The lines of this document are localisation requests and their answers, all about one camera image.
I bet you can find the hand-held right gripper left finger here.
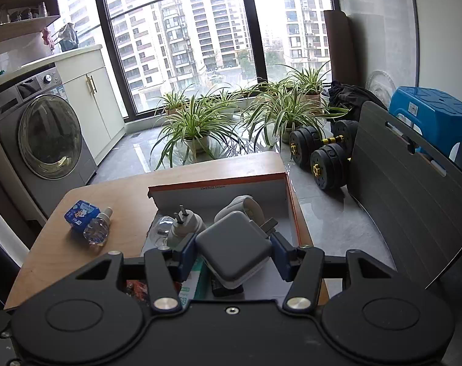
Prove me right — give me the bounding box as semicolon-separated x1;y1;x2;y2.
75;232;198;311

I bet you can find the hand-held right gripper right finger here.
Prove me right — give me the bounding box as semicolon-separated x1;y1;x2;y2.
270;232;392;311

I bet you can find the white teal bandage box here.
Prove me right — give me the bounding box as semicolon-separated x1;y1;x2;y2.
178;258;209;306

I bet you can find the white charger adapter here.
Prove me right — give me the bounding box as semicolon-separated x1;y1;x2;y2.
195;210;279;289

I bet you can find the dark red card box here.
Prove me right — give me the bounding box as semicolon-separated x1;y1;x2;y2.
125;279;155;302

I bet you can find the small white jar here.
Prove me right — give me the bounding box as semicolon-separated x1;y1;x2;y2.
214;195;265;233

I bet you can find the white orange cardboard box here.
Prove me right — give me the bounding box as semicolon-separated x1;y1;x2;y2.
140;171;315;302

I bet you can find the white plug-in repellent device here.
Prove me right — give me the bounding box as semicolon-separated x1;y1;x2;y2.
152;205;207;254

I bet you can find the clear refill bottle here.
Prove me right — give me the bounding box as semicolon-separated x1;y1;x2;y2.
83;206;113;251

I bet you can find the black dumbbell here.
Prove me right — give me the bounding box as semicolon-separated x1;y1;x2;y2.
289;120;359;170
310;144;355;191

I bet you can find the blue printed box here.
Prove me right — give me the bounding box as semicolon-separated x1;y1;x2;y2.
64;199;102;235

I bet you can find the grey ribbed board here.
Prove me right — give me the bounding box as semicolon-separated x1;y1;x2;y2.
348;101;462;290

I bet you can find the spider plant in white pot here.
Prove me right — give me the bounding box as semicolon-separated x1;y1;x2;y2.
150;92;247;170

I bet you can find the large spider plant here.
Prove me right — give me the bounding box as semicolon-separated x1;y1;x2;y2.
239;84;351;151

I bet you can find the spider plant in terracotta pot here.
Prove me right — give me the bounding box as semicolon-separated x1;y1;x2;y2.
155;89;190;118

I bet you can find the black bag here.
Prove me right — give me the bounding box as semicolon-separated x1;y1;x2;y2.
327;81;388;123

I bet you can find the grey washing machine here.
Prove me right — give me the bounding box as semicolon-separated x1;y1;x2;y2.
0;66;98;218

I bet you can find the translucent round disc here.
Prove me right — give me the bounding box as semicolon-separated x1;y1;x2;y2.
366;69;398;109

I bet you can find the blue plastic stool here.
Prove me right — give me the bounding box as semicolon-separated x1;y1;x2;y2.
388;86;462;184

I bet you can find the black framed window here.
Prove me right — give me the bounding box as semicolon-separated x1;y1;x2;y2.
90;0;340;123

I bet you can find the grey cloth bundle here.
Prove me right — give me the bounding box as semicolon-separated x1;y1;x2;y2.
58;23;80;52

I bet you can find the cream cabinet with gold handles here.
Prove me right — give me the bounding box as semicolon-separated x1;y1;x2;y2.
20;44;127;166

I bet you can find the wooden wall shelf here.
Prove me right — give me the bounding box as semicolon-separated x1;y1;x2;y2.
0;0;61;48

